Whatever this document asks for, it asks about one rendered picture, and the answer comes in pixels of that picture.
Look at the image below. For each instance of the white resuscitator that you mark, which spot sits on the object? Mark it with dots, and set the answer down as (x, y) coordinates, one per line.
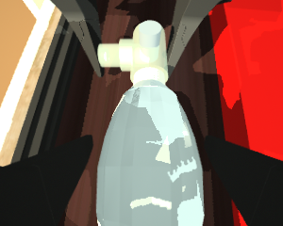
(149, 172)

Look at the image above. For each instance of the red tray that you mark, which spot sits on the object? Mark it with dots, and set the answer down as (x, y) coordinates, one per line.
(250, 72)

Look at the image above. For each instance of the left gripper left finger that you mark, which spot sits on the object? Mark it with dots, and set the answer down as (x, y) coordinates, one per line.
(35, 191)

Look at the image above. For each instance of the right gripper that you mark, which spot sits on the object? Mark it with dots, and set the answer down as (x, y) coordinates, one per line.
(82, 15)

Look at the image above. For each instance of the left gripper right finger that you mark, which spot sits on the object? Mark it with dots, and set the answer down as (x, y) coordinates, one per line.
(253, 180)

